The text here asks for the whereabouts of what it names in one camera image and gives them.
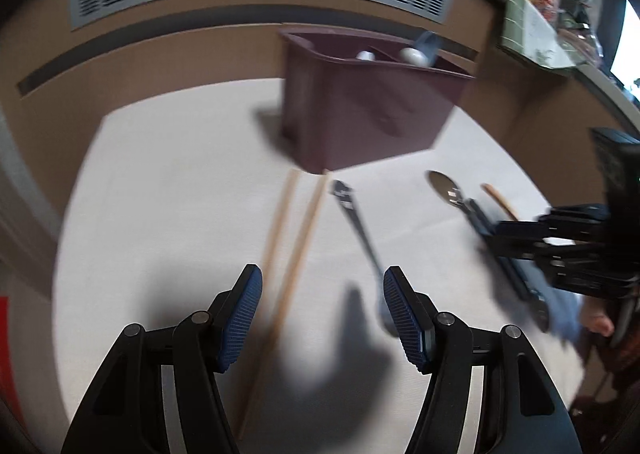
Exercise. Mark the green checked dish towel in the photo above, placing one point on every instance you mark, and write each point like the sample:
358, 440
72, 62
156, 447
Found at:
527, 34

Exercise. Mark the person's right hand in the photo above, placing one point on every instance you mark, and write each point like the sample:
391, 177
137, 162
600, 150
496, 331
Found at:
594, 318

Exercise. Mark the white plastic spoon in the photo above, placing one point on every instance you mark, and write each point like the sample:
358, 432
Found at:
365, 55

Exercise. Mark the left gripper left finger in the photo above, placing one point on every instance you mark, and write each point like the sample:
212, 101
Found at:
123, 408

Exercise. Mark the maroon plastic utensil caddy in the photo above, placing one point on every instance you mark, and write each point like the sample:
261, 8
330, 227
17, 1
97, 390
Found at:
338, 111

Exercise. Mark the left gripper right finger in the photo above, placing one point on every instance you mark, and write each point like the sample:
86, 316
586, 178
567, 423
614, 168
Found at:
521, 411

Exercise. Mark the orange drink bottle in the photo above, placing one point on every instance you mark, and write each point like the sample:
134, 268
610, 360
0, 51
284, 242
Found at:
548, 8

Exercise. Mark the dark steel smiley spoon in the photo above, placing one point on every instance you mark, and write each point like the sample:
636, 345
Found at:
345, 197

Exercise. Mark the brown spoon with black handle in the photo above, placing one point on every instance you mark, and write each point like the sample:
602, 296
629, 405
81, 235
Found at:
449, 191

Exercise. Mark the red floor mat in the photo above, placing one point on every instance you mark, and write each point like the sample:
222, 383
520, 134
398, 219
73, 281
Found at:
8, 391

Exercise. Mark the wooden spoon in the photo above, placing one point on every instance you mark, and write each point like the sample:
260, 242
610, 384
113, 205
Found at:
500, 200

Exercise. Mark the blue plastic spoon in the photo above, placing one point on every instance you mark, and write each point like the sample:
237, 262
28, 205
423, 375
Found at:
428, 43

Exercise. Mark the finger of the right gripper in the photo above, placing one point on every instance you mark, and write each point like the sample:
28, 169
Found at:
584, 220
582, 253

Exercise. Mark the steel spoon with white ball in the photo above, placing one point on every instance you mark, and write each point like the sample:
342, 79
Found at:
414, 57

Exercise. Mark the wooden chopstick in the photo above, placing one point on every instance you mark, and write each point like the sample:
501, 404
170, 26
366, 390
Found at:
249, 403
278, 224

